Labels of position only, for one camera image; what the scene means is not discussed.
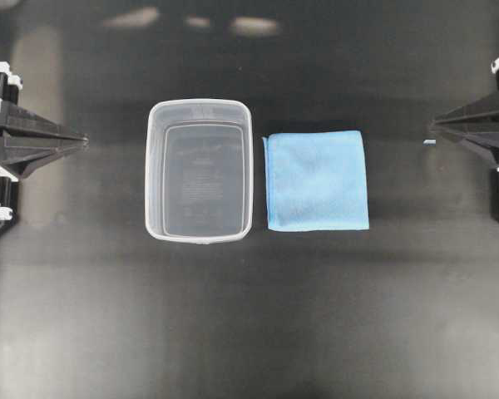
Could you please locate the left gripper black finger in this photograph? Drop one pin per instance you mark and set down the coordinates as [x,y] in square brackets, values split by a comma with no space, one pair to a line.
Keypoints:
[22,157]
[19,120]

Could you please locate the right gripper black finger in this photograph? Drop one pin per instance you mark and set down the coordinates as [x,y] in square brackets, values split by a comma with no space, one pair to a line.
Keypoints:
[479,116]
[483,143]

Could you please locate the clear plastic container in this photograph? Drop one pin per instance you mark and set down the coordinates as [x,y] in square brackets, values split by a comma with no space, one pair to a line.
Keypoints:
[199,171]

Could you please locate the blue folded towel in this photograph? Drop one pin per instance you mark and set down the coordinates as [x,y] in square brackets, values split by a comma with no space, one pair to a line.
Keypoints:
[316,182]

